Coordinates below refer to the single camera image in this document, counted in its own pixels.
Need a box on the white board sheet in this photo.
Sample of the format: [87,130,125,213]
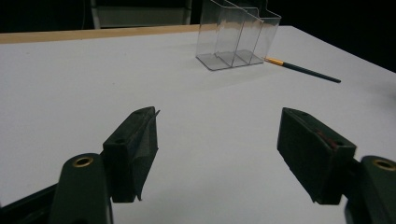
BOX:
[0,25,396,224]

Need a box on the wooden table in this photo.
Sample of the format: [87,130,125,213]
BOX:
[0,23,217,45]

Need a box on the dark paintbrush with gold ferrule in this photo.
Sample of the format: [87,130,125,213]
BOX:
[264,56,342,84]

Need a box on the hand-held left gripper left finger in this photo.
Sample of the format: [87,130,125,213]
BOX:
[102,105,161,203]

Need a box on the clear plastic organizer box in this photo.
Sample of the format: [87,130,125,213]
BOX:
[195,0,282,72]

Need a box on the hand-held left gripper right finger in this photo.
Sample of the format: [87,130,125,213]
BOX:
[276,106,358,205]

